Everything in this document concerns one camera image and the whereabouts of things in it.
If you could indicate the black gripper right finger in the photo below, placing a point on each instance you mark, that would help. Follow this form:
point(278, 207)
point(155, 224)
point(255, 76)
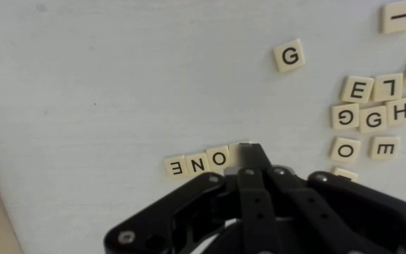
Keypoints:
point(345, 217)

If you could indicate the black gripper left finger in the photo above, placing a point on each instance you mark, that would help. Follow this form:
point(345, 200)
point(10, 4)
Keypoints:
point(259, 230)

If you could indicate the Z letter tile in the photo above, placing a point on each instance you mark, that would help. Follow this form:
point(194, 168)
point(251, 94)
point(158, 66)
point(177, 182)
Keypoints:
point(234, 154)

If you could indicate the L letter tile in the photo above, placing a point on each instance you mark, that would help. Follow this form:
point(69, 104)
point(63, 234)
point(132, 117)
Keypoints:
point(387, 87)

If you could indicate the partly hidden tile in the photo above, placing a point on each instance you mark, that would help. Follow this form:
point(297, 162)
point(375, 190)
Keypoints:
point(345, 173)

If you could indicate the loose O letter tile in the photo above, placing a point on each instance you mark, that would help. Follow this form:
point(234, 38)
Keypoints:
point(344, 149)

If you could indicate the loose E letter tile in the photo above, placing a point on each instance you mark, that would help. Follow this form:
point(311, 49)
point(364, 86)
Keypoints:
point(383, 147)

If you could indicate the O tile in word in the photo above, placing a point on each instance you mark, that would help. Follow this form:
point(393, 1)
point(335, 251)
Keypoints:
point(218, 156)

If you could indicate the N tile in word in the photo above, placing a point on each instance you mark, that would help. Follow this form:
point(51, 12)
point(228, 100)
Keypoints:
point(197, 163)

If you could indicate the left G tile of pair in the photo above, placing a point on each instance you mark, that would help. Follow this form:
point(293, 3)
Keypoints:
point(345, 115)

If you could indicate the g tile of pair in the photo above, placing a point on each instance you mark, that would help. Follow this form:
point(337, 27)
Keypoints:
point(345, 115)
point(372, 118)

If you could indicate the right G tile of pair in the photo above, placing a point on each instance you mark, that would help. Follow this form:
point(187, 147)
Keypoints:
point(372, 118)

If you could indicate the E tile in word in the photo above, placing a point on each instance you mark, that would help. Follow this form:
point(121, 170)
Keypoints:
point(176, 166)

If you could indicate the H letter tile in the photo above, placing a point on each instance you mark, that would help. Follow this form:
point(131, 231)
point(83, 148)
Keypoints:
point(396, 111)

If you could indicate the E tile beside L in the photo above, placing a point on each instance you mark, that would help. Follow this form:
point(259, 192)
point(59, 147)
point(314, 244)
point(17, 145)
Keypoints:
point(356, 89)

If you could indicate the lone G letter tile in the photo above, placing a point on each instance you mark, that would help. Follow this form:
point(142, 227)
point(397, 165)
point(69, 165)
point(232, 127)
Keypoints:
point(289, 56)

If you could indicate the top I letter tile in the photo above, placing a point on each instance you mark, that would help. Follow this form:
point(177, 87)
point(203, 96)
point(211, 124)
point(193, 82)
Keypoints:
point(393, 17)

